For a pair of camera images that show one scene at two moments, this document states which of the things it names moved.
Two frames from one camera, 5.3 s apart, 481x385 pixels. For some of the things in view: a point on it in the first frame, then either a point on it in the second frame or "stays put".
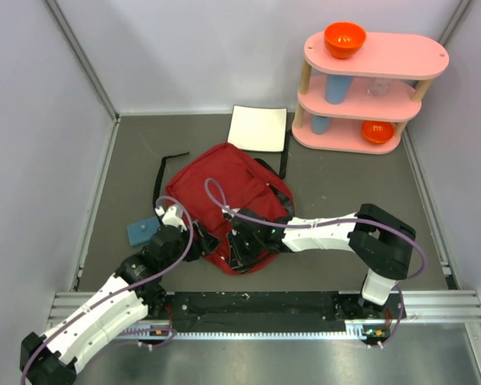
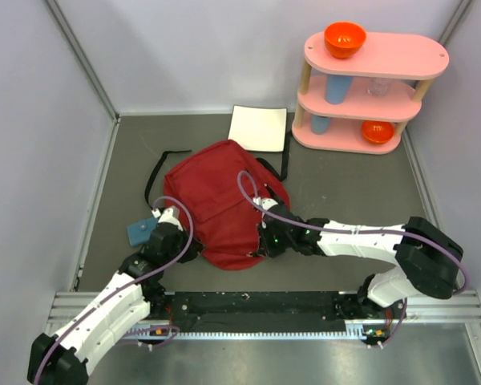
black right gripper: [239, 259] → [265, 248]
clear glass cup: [377, 87] stays put
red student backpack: [225, 181] stays put
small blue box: [140, 233] stays put
